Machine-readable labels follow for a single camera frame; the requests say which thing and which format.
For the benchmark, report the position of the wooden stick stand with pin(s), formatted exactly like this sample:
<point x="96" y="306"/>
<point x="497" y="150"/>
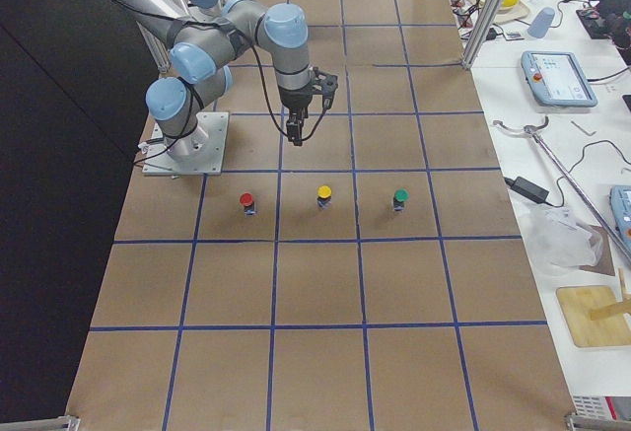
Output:
<point x="618" y="308"/>

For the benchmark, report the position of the yellow push button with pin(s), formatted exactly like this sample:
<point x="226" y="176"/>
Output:
<point x="324" y="193"/>

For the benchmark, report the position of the clear plastic bag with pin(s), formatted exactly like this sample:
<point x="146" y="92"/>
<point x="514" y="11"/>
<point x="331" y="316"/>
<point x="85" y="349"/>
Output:
<point x="555" y="236"/>

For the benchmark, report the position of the metal grabber stick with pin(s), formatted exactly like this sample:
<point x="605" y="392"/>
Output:
<point x="534" y="132"/>

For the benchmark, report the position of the black power adapter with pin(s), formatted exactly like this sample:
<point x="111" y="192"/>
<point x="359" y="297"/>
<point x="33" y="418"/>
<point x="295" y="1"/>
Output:
<point x="527" y="189"/>

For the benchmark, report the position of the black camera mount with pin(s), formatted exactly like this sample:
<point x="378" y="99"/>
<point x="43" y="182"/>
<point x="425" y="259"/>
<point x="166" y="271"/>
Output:
<point x="325" y="85"/>

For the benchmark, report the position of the wooden board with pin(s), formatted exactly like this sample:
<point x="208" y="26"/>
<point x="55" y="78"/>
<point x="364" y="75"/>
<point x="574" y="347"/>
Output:
<point x="576" y="303"/>

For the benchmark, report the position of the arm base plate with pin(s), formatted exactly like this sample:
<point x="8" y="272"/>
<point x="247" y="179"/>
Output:
<point x="201" y="152"/>

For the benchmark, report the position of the blue teach pendant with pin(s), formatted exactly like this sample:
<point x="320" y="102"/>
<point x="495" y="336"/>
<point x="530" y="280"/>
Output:
<point x="556" y="79"/>

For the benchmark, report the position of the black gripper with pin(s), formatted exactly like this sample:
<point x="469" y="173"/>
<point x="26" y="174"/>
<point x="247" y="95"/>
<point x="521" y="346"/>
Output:
<point x="296" y="102"/>

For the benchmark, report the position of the aluminium frame post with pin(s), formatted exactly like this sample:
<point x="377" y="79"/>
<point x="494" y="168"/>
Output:
<point x="480" y="31"/>

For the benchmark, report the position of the blue plastic cup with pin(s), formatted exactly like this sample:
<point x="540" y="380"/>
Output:
<point x="541" y="23"/>

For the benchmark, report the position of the beige tray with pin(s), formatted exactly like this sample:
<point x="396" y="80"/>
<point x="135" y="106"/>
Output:
<point x="508" y="10"/>

